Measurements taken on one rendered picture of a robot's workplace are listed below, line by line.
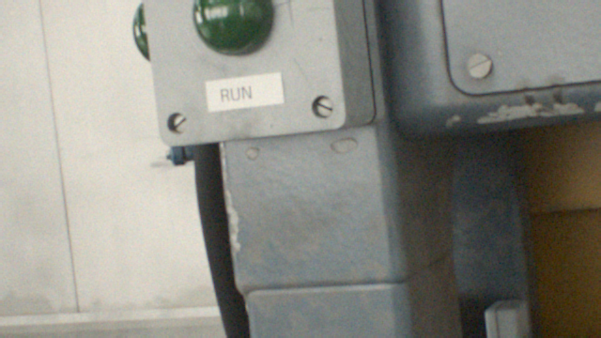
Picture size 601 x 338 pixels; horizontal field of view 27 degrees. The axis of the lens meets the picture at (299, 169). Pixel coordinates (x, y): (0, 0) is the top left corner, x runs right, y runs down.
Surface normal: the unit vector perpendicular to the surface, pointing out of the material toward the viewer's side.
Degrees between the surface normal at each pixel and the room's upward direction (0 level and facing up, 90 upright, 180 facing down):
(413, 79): 90
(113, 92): 90
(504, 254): 90
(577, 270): 90
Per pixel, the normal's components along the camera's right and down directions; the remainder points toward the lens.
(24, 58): -0.36, 0.09
